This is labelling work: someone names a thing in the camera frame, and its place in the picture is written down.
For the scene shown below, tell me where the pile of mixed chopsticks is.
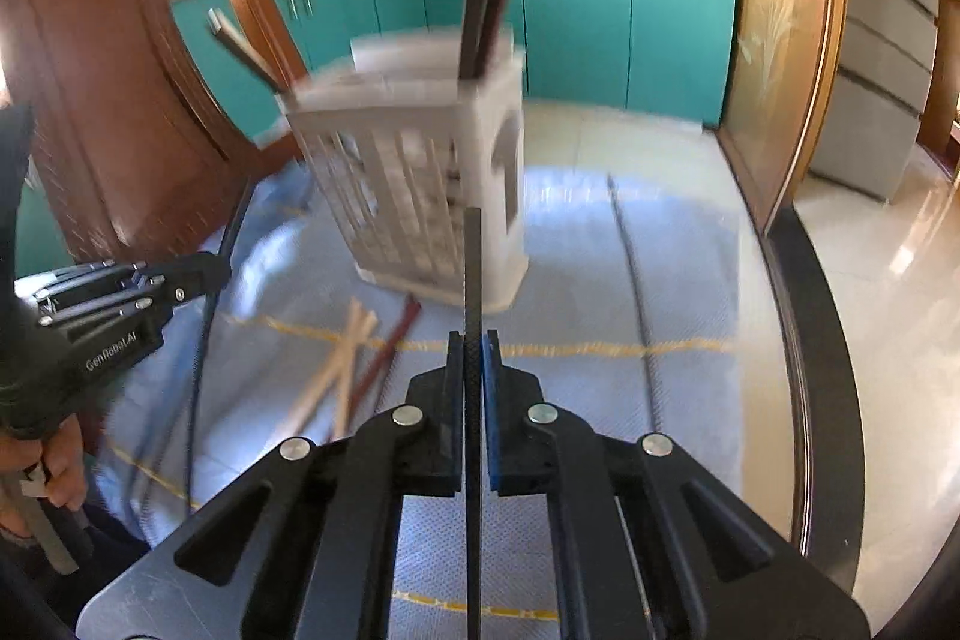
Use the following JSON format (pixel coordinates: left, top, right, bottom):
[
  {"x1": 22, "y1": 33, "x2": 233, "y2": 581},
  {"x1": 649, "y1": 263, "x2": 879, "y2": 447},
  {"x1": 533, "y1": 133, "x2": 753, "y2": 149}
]
[{"x1": 281, "y1": 299, "x2": 425, "y2": 443}]

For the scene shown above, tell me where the wooden framed glass door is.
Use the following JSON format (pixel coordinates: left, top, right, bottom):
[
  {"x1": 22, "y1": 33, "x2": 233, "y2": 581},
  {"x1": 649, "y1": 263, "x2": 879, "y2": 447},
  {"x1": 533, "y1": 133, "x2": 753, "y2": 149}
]
[{"x1": 697, "y1": 0, "x2": 850, "y2": 238}]

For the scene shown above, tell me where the teal lower kitchen cabinet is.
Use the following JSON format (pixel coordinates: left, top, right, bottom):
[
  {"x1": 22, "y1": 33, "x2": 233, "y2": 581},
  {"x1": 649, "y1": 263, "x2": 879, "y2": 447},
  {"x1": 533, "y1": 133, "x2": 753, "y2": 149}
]
[
  {"x1": 420, "y1": 0, "x2": 740, "y2": 128},
  {"x1": 169, "y1": 0, "x2": 425, "y2": 140}
]

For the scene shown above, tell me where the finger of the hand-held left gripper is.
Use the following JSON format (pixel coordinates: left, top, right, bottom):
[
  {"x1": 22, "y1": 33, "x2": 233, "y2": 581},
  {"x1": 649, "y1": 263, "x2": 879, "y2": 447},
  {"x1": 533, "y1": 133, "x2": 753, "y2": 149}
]
[
  {"x1": 15, "y1": 254, "x2": 232, "y2": 301},
  {"x1": 37, "y1": 284, "x2": 226, "y2": 330}
]

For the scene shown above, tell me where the person's left hand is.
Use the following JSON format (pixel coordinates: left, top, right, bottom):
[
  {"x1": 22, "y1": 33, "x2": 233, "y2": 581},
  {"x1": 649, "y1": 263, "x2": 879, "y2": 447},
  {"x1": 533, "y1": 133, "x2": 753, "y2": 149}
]
[{"x1": 0, "y1": 419, "x2": 89, "y2": 540}]

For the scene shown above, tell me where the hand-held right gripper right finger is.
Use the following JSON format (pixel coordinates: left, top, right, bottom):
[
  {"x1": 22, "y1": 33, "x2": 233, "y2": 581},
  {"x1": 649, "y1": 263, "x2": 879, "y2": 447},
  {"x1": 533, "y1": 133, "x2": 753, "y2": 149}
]
[{"x1": 482, "y1": 329, "x2": 777, "y2": 640}]

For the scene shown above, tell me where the grey refrigerator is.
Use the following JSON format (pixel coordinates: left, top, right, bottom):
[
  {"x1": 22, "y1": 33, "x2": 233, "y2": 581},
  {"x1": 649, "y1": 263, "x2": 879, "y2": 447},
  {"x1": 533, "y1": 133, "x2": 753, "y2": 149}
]
[{"x1": 810, "y1": 0, "x2": 960, "y2": 203}]

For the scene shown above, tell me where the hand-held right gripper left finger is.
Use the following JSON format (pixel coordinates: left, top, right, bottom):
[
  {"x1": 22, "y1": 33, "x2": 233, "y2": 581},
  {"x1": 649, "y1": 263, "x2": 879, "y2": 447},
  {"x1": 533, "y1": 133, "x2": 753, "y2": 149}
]
[{"x1": 174, "y1": 331, "x2": 472, "y2": 640}]

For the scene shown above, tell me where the white plastic utensil holder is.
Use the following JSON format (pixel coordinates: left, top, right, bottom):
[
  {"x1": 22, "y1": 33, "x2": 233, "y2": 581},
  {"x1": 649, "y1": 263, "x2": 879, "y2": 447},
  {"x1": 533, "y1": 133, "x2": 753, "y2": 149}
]
[{"x1": 276, "y1": 26, "x2": 530, "y2": 316}]

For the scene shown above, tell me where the carved brown wooden chair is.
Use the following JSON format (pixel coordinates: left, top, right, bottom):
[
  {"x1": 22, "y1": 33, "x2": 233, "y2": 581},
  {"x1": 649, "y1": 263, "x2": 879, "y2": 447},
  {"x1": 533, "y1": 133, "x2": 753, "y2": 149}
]
[{"x1": 0, "y1": 0, "x2": 316, "y2": 271}]

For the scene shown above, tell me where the light blue checked cloth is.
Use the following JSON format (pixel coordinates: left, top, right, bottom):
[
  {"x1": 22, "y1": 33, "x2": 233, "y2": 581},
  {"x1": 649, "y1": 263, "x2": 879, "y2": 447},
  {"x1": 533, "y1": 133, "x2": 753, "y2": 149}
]
[{"x1": 90, "y1": 160, "x2": 751, "y2": 640}]

